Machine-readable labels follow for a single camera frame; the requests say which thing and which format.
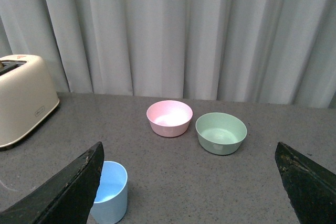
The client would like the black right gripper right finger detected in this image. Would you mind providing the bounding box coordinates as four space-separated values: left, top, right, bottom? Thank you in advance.
275 142 335 223

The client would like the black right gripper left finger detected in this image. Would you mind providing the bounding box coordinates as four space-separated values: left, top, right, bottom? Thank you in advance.
1 142 104 223

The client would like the light blue plastic cup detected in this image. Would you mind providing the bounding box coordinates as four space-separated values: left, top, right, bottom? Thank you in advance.
90 161 128 223

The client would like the green plastic bowl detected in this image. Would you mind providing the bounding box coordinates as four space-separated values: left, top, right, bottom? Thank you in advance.
195 112 247 155

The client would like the cream two-slot toaster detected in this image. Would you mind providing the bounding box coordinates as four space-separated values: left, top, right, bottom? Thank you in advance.
1 55 59 148

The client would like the pink plastic bowl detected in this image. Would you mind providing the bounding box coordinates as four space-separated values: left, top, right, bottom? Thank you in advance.
146 100 193 137

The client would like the grey pleated curtain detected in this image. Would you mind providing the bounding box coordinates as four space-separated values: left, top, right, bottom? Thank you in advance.
1 0 335 108

